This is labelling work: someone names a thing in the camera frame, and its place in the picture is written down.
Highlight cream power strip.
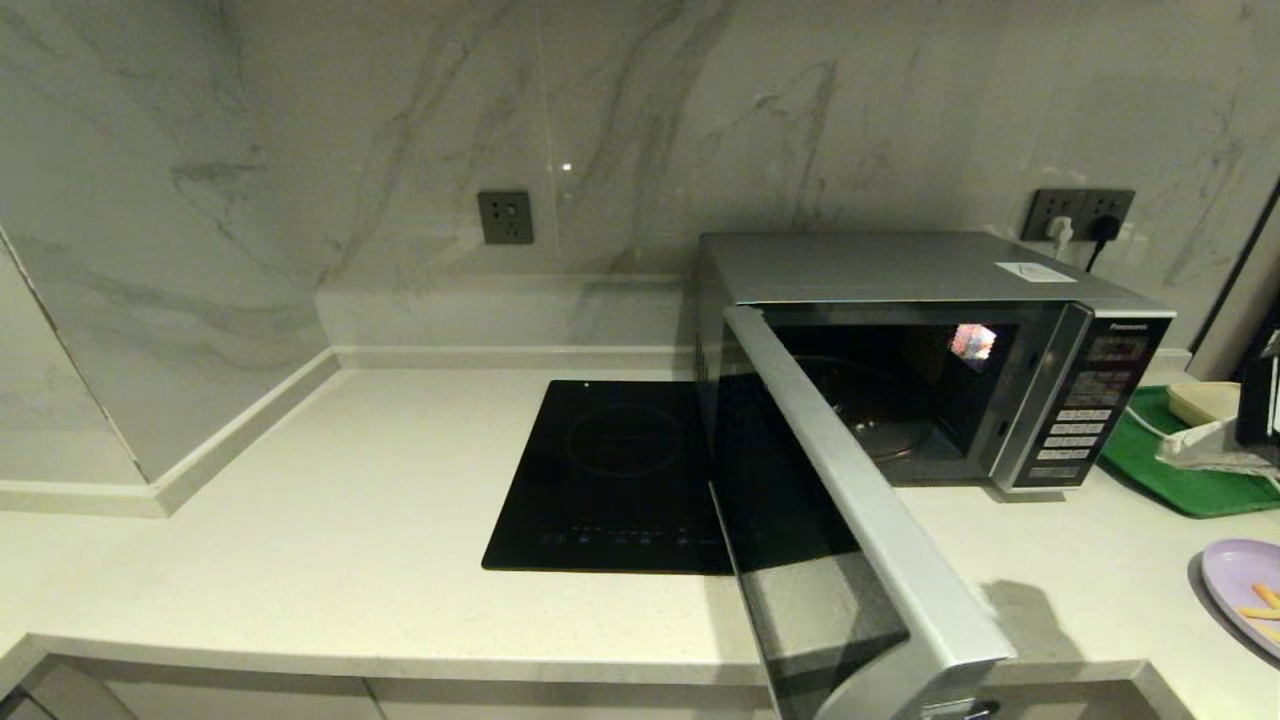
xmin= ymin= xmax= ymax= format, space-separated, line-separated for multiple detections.
xmin=1167 ymin=381 xmax=1243 ymax=429

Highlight black glass microwave door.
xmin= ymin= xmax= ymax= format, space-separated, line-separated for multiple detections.
xmin=705 ymin=303 xmax=1019 ymax=720

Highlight grey single wall socket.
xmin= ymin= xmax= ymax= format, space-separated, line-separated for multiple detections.
xmin=477 ymin=191 xmax=534 ymax=246

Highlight grey double wall socket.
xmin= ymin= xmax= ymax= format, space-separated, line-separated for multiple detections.
xmin=1021 ymin=189 xmax=1136 ymax=243

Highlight black induction cooktop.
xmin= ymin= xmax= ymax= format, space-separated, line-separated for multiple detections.
xmin=482 ymin=379 xmax=736 ymax=575

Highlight green plastic tray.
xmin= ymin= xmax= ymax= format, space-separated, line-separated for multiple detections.
xmin=1098 ymin=386 xmax=1280 ymax=519

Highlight grey cabinet front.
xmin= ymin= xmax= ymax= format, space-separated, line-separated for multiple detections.
xmin=22 ymin=657 xmax=386 ymax=720
xmin=985 ymin=680 xmax=1166 ymax=720
xmin=365 ymin=678 xmax=776 ymax=720

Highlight purple plate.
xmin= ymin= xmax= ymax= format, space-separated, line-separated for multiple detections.
xmin=1200 ymin=539 xmax=1280 ymax=661

